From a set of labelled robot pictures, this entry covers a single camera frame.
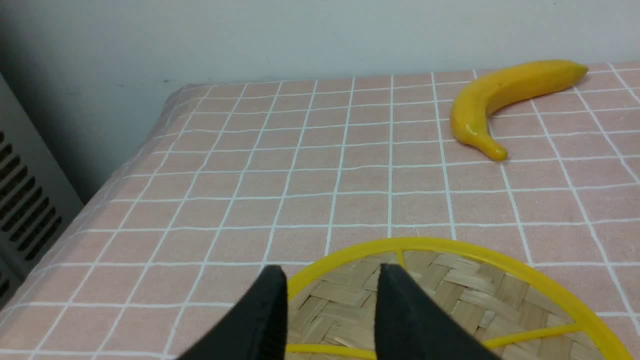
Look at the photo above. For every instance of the pink checkered tablecloth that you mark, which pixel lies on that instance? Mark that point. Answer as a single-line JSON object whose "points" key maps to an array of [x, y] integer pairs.
{"points": [[237, 177]]}

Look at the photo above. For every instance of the yellow plastic banana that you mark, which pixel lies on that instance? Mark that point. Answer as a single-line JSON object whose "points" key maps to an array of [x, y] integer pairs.
{"points": [[491, 92]]}

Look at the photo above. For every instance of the grey vented appliance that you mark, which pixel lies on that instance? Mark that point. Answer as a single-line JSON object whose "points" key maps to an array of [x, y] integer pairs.
{"points": [[25, 200]]}

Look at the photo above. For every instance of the yellow woven bamboo steamer lid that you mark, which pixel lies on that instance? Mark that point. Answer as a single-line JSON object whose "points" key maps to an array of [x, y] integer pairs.
{"points": [[515, 310]]}

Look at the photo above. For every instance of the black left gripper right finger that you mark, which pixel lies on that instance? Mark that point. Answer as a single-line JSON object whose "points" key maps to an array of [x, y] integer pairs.
{"points": [[409, 325]]}

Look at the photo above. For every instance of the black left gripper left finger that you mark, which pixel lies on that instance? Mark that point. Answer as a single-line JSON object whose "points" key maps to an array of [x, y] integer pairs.
{"points": [[255, 328]]}

